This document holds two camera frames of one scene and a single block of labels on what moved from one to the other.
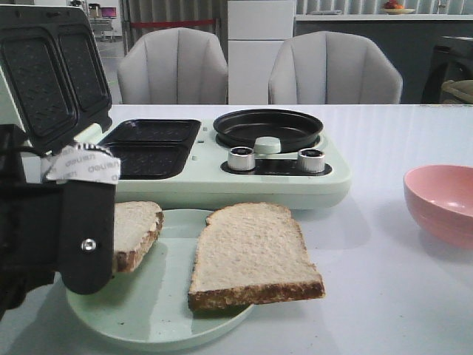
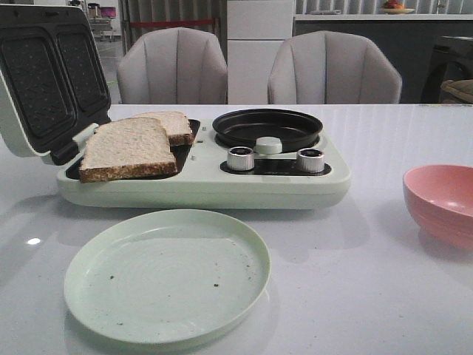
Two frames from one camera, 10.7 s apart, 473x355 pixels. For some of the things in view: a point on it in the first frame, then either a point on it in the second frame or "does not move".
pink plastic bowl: (440, 198) does not move
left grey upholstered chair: (173, 65) does not move
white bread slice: (247, 254) → (127, 147)
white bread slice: (137, 226) → (176, 124)
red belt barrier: (159, 24) does not move
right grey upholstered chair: (328, 67) does not move
